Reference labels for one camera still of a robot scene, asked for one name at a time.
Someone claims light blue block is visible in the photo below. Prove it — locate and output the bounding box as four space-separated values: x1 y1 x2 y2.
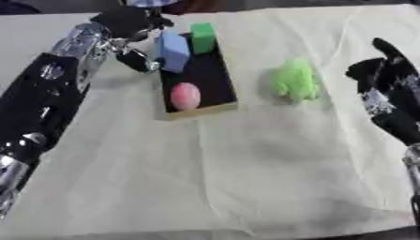
154 29 192 74

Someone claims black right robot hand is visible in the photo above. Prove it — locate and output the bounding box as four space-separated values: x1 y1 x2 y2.
344 37 420 146

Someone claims cardboard box with black inside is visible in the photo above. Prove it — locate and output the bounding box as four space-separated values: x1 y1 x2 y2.
152 31 240 122

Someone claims green soft toy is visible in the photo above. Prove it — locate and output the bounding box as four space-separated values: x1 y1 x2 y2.
267 58 323 104

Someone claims green block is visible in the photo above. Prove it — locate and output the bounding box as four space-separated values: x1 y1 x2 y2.
188 22 218 54

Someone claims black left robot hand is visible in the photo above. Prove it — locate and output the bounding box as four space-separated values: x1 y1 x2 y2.
88 7 177 75

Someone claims pink ball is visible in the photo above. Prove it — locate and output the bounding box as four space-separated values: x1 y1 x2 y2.
169 82 203 112

